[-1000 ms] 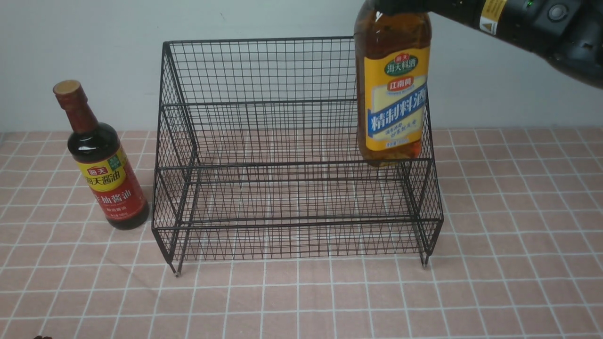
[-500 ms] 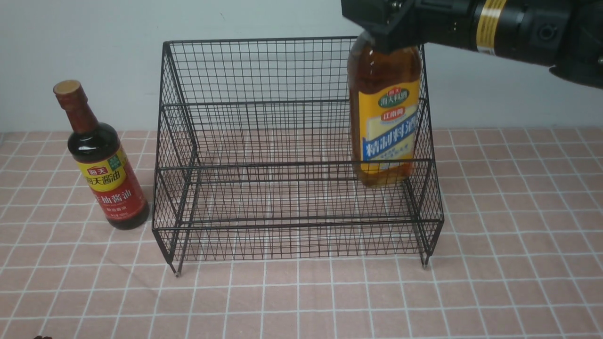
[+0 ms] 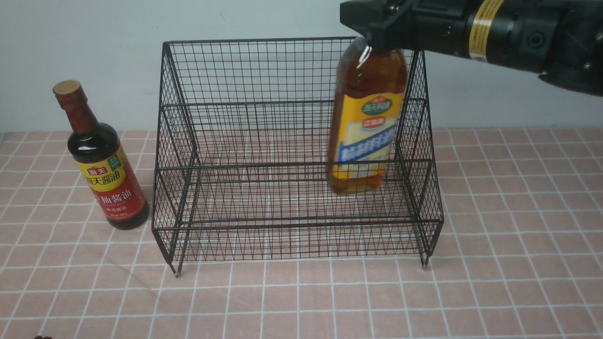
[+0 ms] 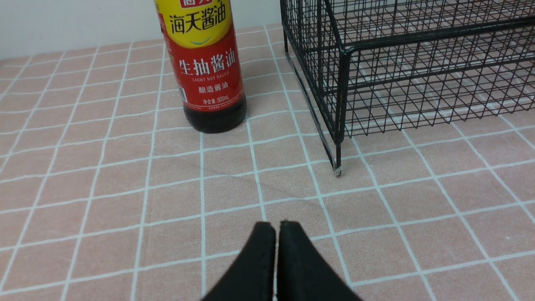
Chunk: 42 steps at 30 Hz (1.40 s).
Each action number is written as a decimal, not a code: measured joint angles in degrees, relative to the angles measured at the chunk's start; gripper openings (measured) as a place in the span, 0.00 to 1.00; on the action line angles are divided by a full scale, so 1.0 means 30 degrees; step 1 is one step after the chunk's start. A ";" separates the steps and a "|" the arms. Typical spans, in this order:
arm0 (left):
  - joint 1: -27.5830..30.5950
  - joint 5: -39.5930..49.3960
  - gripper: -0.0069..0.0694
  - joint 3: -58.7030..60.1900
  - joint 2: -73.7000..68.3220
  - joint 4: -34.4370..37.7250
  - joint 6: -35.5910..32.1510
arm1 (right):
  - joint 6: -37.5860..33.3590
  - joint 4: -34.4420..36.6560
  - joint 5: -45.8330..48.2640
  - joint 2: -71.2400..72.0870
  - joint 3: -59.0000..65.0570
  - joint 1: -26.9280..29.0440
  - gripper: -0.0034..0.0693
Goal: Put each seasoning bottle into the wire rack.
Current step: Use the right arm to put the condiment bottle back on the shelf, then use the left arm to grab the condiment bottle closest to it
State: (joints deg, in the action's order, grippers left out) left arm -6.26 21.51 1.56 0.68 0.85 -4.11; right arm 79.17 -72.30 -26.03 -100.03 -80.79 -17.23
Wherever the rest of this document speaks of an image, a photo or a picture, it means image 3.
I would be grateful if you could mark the pink checkered tablecloth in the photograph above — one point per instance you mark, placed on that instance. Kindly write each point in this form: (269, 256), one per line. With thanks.
(520, 257)

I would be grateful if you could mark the amber cooking wine bottle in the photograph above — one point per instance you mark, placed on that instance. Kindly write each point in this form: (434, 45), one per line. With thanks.
(369, 91)

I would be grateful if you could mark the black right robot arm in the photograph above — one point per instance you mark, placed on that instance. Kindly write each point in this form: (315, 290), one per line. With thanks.
(559, 40)

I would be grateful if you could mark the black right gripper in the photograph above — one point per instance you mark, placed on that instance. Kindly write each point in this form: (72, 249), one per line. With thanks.
(415, 25)

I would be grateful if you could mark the black wire mesh shelf rack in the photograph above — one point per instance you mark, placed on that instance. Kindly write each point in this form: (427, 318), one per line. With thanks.
(240, 171)

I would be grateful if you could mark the dark soy sauce bottle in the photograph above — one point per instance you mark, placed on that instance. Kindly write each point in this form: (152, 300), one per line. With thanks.
(99, 155)

